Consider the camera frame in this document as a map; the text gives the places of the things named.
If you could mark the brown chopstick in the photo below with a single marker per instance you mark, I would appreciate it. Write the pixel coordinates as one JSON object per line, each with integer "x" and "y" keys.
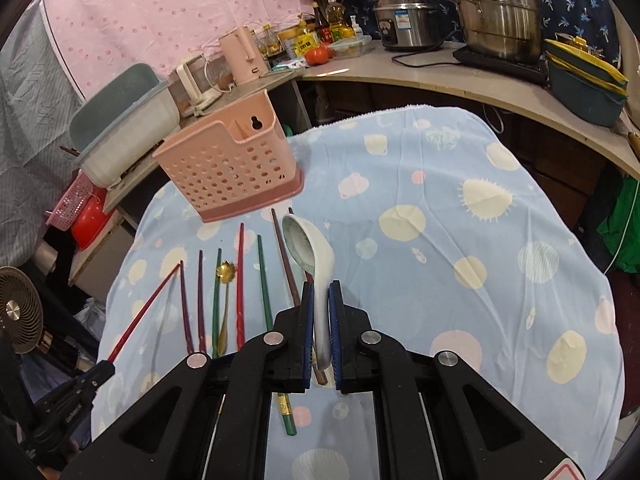
{"x": 292, "y": 288}

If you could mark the stacked yellow teal bowls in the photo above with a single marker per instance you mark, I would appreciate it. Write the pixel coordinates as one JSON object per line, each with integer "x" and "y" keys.
{"x": 584, "y": 81}

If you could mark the red plastic basin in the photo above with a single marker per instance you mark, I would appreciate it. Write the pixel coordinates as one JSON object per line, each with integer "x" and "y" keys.
{"x": 91, "y": 220}

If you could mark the black induction cooktop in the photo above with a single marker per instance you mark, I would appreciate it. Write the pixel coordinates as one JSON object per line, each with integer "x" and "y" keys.
{"x": 535, "y": 74}

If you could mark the green gold-banded chopstick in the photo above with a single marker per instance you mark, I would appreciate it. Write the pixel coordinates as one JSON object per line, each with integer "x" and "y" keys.
{"x": 284, "y": 402}

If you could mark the bright red chopstick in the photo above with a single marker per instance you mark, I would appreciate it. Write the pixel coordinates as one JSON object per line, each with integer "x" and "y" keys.
{"x": 239, "y": 307}

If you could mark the small desk fan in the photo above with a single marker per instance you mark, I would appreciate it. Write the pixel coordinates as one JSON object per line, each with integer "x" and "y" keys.
{"x": 21, "y": 310}

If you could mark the pink plastic basket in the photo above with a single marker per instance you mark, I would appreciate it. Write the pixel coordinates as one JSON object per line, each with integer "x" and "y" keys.
{"x": 70, "y": 205}

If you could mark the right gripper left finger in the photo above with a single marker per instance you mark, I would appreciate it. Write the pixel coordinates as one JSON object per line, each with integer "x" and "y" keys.
{"x": 307, "y": 305}

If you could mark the silver rice cooker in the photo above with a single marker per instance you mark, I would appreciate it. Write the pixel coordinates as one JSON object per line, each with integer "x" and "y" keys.
{"x": 408, "y": 25}

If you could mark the blue polka dot tablecloth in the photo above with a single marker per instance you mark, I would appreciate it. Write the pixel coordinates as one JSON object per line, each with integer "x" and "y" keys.
{"x": 439, "y": 234}

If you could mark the white ceramic soup spoon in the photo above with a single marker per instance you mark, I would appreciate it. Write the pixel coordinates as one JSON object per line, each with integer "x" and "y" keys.
{"x": 313, "y": 253}

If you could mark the dark maroon chopstick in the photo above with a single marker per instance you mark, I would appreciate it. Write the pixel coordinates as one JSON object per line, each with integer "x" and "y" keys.
{"x": 187, "y": 332}

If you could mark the stainless steel steamer pot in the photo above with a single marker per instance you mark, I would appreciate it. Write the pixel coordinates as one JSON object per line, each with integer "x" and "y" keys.
{"x": 508, "y": 29}

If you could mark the dark soy sauce bottle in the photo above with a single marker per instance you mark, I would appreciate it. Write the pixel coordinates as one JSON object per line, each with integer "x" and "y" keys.
{"x": 322, "y": 26}

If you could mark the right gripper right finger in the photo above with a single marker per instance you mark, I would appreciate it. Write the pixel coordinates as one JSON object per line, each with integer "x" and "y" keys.
{"x": 335, "y": 312}

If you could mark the red tomato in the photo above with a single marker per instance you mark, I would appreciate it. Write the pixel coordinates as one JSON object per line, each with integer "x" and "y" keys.
{"x": 317, "y": 56}

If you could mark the gold flower spoon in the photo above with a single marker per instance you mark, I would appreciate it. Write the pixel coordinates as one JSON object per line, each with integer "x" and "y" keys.
{"x": 226, "y": 274}

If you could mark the pink perforated utensil holder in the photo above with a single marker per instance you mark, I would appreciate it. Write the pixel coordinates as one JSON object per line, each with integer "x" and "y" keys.
{"x": 233, "y": 161}

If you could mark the grey striped curtain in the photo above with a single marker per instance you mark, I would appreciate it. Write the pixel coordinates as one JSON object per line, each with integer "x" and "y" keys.
{"x": 37, "y": 104}

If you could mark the cooking oil bottle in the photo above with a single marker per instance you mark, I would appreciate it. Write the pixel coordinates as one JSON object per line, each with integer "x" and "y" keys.
{"x": 335, "y": 16}

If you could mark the pink dotted curtain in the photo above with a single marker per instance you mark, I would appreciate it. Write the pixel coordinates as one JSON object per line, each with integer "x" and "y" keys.
{"x": 99, "y": 39}

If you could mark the clear food container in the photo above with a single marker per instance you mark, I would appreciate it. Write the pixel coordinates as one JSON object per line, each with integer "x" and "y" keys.
{"x": 352, "y": 47}

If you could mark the teal white dish rack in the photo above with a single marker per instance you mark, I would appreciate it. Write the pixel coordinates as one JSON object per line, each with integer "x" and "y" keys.
{"x": 121, "y": 123}

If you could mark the yellow seasoning packet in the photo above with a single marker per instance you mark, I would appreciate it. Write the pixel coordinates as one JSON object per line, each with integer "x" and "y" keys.
{"x": 305, "y": 42}

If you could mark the dark red chopstick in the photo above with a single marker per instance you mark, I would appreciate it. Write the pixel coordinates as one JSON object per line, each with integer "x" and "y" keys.
{"x": 202, "y": 346}

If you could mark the pink electric kettle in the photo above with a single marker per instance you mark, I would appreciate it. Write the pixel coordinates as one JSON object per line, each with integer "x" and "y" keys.
{"x": 243, "y": 56}

